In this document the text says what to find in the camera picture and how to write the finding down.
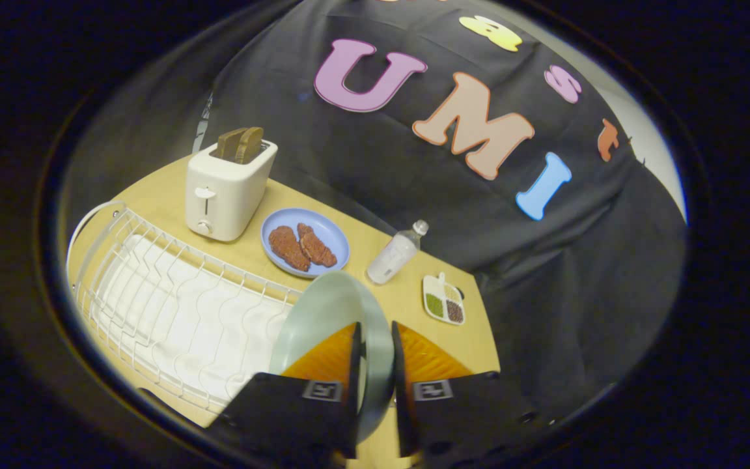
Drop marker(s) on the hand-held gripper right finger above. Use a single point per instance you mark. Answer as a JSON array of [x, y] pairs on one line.
[[401, 371]]

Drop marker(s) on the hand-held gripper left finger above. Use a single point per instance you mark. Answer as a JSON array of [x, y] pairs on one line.
[[353, 365]]

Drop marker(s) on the pale green plate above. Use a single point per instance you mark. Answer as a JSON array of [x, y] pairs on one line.
[[323, 312]]

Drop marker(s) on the white divided condiment dish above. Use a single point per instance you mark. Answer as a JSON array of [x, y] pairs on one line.
[[443, 301]]

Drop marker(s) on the blue plate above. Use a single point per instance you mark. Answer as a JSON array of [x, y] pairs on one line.
[[329, 234]]

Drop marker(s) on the clear plastic bottle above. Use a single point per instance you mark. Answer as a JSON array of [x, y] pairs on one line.
[[393, 255]]

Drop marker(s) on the brown meat patty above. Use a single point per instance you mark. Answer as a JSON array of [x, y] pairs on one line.
[[318, 247], [288, 248]]

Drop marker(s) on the black backdrop cloth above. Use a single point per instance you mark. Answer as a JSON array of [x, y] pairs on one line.
[[453, 215]]

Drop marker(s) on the white toaster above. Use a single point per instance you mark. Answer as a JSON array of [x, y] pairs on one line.
[[222, 189]]

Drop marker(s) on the brown toast slice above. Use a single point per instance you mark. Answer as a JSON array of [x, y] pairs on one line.
[[230, 142], [250, 144]]

